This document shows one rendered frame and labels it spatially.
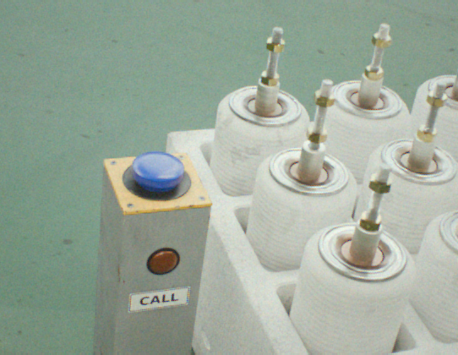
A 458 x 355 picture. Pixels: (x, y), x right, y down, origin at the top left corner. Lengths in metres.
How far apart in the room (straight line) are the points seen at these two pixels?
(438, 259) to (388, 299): 0.08
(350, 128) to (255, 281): 0.22
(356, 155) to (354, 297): 0.27
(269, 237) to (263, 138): 0.11
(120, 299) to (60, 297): 0.34
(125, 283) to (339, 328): 0.18
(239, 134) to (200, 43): 0.71
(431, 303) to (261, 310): 0.15
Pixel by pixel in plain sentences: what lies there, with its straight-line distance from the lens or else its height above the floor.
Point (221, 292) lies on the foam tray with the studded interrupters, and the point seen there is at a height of 0.13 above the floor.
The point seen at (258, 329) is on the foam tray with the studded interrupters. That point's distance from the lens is 0.83.
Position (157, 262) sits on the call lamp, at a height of 0.26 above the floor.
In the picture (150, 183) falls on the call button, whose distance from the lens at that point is 0.71.
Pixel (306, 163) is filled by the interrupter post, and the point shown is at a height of 0.27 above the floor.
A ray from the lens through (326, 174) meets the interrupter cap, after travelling 0.88.
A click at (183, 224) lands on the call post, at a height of 0.30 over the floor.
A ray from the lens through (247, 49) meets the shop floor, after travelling 1.64.
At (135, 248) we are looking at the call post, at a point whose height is 0.28.
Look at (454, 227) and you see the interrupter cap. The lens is 0.85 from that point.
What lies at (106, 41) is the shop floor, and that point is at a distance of 1.61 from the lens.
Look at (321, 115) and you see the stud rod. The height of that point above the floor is 0.32.
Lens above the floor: 0.74
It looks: 35 degrees down
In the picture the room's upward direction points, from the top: 8 degrees clockwise
